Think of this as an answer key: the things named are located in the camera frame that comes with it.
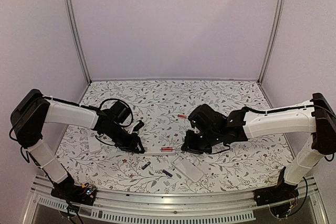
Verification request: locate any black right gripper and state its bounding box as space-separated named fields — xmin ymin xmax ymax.
xmin=182 ymin=129 xmax=221 ymax=155

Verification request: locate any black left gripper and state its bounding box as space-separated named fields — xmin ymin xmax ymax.
xmin=104 ymin=122 xmax=145 ymax=154

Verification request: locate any white remote with display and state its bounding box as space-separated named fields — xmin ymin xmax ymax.
xmin=144 ymin=147 xmax=175 ymax=156

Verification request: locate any white remote control back up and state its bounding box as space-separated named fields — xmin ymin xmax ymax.
xmin=171 ymin=156 xmax=204 ymax=183

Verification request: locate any red orange battery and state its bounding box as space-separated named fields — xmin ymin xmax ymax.
xmin=177 ymin=114 xmax=187 ymax=119
xmin=161 ymin=147 xmax=173 ymax=152

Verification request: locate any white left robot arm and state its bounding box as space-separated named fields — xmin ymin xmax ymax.
xmin=8 ymin=89 xmax=145 ymax=200

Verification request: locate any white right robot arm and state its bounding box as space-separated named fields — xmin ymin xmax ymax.
xmin=181 ymin=93 xmax=335 ymax=201

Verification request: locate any white remote with green logo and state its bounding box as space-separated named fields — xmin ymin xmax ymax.
xmin=88 ymin=137 xmax=101 ymax=154

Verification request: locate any floral tablecloth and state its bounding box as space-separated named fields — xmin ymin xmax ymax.
xmin=56 ymin=80 xmax=293 ymax=194

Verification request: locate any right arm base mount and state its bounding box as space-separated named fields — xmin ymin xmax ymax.
xmin=253 ymin=183 xmax=299 ymax=219

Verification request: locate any right aluminium frame post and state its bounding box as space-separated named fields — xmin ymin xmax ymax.
xmin=258 ymin=0 xmax=285 ymax=85

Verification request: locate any aluminium frame post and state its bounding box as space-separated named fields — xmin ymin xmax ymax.
xmin=258 ymin=0 xmax=285 ymax=85
xmin=64 ymin=0 xmax=92 ymax=84

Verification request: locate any front aluminium rail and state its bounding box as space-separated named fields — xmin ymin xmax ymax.
xmin=23 ymin=175 xmax=326 ymax=223

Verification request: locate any left aluminium frame post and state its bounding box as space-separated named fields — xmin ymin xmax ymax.
xmin=64 ymin=0 xmax=92 ymax=84

